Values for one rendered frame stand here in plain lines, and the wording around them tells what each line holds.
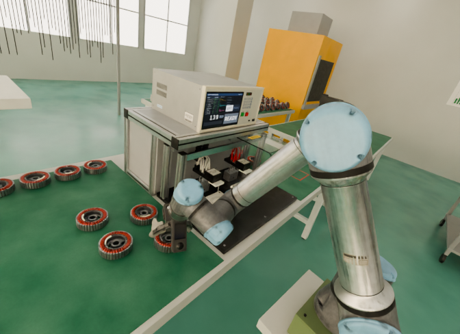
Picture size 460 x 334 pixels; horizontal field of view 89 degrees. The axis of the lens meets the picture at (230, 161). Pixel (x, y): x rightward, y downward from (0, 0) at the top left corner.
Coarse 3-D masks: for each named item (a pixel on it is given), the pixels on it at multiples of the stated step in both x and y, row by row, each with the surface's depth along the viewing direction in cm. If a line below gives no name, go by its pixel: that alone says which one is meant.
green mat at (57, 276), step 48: (48, 192) 105; (96, 192) 111; (144, 192) 118; (0, 240) 80; (48, 240) 83; (96, 240) 87; (144, 240) 91; (192, 240) 96; (0, 288) 67; (48, 288) 69; (96, 288) 72; (144, 288) 74
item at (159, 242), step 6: (162, 234) 93; (168, 234) 95; (156, 240) 88; (162, 240) 89; (168, 240) 90; (156, 246) 88; (162, 246) 87; (168, 246) 87; (162, 252) 87; (168, 252) 88
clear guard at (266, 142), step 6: (240, 138) 123; (246, 138) 125; (258, 138) 129; (264, 138) 131; (270, 138) 133; (276, 138) 135; (252, 144) 119; (258, 144) 120; (264, 144) 122; (270, 144) 124; (276, 144) 125; (282, 144) 127; (264, 150) 115; (270, 150) 116; (276, 150) 118
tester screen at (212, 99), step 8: (208, 96) 99; (216, 96) 102; (224, 96) 106; (232, 96) 110; (240, 96) 115; (208, 104) 101; (216, 104) 105; (224, 104) 108; (232, 104) 113; (240, 104) 118; (208, 112) 103; (216, 112) 107; (224, 112) 111; (232, 112) 116; (208, 120) 105; (216, 120) 109
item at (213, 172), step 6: (198, 168) 120; (198, 174) 119; (204, 174) 116; (210, 174) 113; (216, 174) 114; (198, 180) 121; (204, 180) 125; (210, 180) 113; (216, 180) 115; (216, 186) 113
